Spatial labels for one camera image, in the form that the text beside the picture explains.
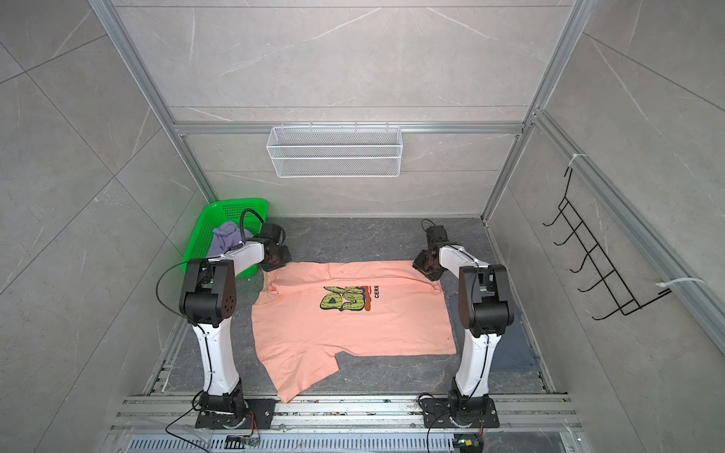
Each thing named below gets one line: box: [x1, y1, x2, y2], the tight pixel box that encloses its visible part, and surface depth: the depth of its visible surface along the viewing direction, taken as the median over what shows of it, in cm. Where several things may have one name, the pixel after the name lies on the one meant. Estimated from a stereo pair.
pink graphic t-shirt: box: [252, 261, 457, 403], surface depth 94 cm
